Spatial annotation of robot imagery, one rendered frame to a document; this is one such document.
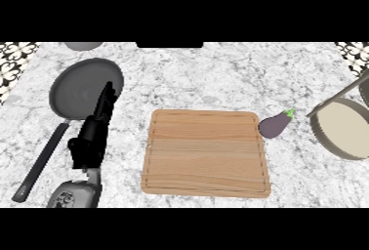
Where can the grey round bowl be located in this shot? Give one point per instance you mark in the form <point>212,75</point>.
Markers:
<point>85,45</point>

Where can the grey frying pan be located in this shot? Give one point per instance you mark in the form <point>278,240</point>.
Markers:
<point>79,88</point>

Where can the wooden cutting board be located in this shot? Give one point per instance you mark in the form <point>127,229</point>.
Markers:
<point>207,153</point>

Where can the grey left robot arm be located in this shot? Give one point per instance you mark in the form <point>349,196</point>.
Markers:
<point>77,193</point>

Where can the purple eggplant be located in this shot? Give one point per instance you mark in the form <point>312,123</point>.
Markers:
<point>275,125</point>

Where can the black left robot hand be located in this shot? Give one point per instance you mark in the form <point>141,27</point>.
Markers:
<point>93,130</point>

